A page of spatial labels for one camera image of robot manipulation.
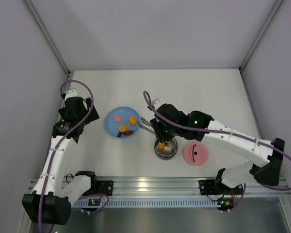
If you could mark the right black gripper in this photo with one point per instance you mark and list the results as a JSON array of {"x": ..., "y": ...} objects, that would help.
[{"x": 155, "y": 124}]

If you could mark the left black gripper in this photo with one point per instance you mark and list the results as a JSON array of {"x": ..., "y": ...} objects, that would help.
[{"x": 91, "y": 111}]

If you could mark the beige cube food piece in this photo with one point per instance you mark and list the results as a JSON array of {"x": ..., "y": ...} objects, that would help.
[{"x": 167, "y": 149}]

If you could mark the metal tongs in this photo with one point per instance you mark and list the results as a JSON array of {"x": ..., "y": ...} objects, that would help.
[{"x": 145, "y": 125}]

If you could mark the blue plastic plate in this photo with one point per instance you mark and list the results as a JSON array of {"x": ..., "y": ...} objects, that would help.
[{"x": 111, "y": 126}]

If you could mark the orange round food piece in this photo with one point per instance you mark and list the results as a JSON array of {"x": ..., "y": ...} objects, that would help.
[{"x": 122, "y": 128}]

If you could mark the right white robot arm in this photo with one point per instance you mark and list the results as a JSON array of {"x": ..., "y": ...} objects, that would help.
[{"x": 264, "y": 158}]

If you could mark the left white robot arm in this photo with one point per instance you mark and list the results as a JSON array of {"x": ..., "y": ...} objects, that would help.
[{"x": 49, "y": 202}]

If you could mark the round steel lunch box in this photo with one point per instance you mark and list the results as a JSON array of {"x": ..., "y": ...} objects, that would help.
[{"x": 163, "y": 155}]

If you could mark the red-brown shrimp food piece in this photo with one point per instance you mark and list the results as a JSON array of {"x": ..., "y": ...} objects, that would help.
[{"x": 128, "y": 132}]

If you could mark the pink round lid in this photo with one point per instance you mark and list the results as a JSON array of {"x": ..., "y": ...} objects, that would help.
[{"x": 195, "y": 154}]

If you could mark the pink round food piece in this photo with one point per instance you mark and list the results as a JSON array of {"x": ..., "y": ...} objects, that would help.
[{"x": 117, "y": 118}]

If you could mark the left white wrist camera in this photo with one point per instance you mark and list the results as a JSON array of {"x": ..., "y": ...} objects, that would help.
[{"x": 70, "y": 93}]

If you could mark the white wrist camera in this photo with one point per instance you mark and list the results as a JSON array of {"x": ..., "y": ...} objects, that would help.
[
  {"x": 157, "y": 103},
  {"x": 70, "y": 93}
]

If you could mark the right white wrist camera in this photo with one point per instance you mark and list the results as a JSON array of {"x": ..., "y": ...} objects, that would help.
[{"x": 157, "y": 103}]

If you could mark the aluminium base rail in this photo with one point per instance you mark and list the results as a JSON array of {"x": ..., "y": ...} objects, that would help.
[{"x": 167, "y": 187}]

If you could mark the left aluminium frame post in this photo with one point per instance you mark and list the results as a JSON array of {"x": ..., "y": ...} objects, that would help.
[{"x": 45, "y": 33}]

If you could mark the aluminium frame post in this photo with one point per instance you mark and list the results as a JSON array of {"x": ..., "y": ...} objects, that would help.
[
  {"x": 261, "y": 33},
  {"x": 45, "y": 33}
]

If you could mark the right aluminium frame post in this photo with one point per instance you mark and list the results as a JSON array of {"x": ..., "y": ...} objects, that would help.
[{"x": 261, "y": 33}]

